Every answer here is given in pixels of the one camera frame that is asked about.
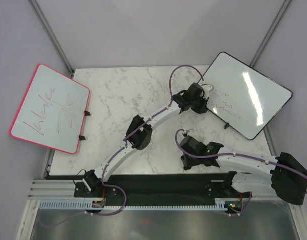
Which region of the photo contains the black framed whiteboard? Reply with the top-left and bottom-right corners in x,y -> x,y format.
204,52 -> 293,141

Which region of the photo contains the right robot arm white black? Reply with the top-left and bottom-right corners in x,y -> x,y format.
176,134 -> 307,206

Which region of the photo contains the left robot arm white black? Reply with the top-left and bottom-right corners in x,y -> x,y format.
82,83 -> 214,197

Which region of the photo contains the pink framed whiteboard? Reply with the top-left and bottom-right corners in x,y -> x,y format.
9,64 -> 91,155

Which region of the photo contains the upper black clip pink board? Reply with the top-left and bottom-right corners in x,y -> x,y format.
84,110 -> 91,117

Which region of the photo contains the black clip pink board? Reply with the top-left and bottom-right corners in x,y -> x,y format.
84,110 -> 91,117
79,135 -> 86,141

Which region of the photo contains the lower black clip pink board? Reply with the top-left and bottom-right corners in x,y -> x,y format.
79,135 -> 86,141

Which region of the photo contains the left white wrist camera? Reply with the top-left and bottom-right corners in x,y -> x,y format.
202,84 -> 214,99

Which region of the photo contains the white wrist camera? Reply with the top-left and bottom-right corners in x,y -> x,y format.
182,129 -> 194,137
202,84 -> 214,99

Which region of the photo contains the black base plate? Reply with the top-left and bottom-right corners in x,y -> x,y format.
74,172 -> 252,209

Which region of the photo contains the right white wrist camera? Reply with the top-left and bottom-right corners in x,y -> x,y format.
182,129 -> 194,137

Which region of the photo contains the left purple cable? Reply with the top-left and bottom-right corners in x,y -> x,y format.
38,64 -> 206,228

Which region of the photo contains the purple cable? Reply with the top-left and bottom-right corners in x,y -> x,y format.
175,129 -> 307,217
38,64 -> 206,228

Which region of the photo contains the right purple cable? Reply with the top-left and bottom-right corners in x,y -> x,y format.
175,129 -> 307,217

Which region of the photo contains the right aluminium corner post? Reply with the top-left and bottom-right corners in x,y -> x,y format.
249,0 -> 293,68

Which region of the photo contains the aluminium corner post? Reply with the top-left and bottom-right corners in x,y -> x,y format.
249,0 -> 293,68
28,0 -> 76,77

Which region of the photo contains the aluminium rail frame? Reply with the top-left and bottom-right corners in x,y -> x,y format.
27,178 -> 301,201

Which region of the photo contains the white slotted cable duct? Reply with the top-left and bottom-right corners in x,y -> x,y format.
39,199 -> 241,211

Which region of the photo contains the left aluminium corner post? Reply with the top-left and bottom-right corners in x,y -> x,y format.
28,0 -> 76,77

